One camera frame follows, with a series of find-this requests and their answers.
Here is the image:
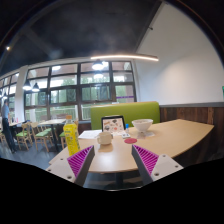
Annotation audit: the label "cream ceramic mug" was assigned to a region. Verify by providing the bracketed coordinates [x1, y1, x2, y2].
[96, 130, 114, 146]

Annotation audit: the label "white ceramic bowl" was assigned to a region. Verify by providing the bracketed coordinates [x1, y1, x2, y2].
[131, 118, 154, 133]

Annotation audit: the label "black tablet with stickers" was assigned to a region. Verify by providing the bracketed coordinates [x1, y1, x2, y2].
[100, 115, 127, 135]

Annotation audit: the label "long curved linear light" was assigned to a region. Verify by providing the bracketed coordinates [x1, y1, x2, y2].
[89, 54, 160, 63]

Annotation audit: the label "person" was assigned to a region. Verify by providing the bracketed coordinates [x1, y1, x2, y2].
[0, 99, 17, 154]

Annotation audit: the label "yellow drink bottle orange cap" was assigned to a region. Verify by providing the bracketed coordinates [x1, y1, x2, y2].
[62, 115, 81, 157]

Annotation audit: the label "flat round red coaster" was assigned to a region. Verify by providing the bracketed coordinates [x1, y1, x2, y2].
[123, 137, 138, 145]

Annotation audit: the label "wooden chairs with green seats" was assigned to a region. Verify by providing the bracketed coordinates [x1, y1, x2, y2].
[14, 114, 79, 153]

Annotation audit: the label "dark-framed window wall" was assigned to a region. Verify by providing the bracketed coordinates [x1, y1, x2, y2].
[0, 60, 137, 123]

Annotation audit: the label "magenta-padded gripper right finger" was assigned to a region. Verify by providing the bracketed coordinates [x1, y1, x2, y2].
[131, 144, 184, 186]

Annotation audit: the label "green upholstered bench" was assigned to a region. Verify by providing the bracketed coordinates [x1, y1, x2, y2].
[90, 101, 161, 131]

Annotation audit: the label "black pendant ceiling lamps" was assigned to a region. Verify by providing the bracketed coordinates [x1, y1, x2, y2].
[22, 59, 105, 93]

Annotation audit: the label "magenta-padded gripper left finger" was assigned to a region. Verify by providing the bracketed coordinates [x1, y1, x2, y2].
[45, 145, 96, 187]

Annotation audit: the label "white paper sheets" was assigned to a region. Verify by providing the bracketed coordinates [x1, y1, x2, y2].
[77, 129, 103, 140]

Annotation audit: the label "light wooden dining table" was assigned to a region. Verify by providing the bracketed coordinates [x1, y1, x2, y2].
[39, 118, 68, 144]

